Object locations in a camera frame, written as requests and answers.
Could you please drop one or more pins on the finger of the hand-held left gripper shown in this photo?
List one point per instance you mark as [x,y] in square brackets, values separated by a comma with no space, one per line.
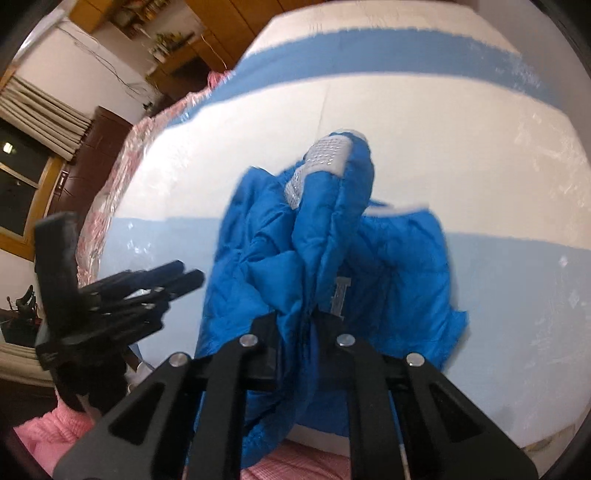
[152,274]
[180,284]

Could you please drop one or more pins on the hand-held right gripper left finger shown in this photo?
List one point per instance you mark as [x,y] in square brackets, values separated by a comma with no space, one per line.
[231,364]

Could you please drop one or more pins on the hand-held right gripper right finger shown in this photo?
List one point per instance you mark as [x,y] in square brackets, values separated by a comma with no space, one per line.
[355,364]

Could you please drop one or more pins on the blue puffer jacket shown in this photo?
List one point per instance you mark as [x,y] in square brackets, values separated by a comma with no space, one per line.
[258,230]

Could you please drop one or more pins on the person's left forearm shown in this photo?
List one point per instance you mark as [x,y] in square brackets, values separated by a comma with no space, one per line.
[51,438]

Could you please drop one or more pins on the dark red black machine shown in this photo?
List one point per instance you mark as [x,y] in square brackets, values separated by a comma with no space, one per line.
[18,314]

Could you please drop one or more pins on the pink plastic-wrapped quilt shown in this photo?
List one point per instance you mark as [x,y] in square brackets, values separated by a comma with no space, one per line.
[115,194]

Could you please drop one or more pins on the window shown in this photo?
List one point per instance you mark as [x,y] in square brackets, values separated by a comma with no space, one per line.
[18,194]

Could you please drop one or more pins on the dark brown cabinet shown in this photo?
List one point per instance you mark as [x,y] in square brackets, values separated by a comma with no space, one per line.
[97,157]

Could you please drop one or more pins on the bed with blue white sheet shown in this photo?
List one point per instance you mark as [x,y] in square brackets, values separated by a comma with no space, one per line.
[485,300]

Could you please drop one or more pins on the beige curtain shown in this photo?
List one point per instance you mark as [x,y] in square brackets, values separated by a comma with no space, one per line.
[44,120]

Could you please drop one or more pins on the wooden desk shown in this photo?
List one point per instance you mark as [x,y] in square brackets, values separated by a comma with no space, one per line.
[184,76]

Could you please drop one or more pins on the wooden wardrobe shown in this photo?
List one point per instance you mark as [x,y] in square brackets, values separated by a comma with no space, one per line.
[258,23]

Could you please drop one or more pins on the wooden wall shelf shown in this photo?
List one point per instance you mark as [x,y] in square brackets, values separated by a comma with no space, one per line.
[134,14]

